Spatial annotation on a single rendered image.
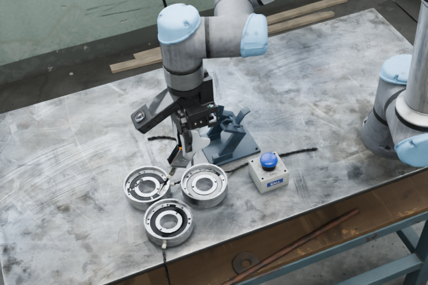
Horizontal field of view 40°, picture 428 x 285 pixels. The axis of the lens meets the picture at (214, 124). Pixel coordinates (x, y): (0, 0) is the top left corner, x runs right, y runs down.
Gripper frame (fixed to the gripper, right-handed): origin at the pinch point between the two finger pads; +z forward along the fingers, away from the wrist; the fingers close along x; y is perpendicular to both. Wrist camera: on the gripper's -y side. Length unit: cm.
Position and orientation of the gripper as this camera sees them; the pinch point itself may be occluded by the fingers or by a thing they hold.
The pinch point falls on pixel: (183, 152)
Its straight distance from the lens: 128.5
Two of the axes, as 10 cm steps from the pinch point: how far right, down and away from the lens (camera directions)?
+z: 0.5, 7.0, 7.2
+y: 9.2, -3.1, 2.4
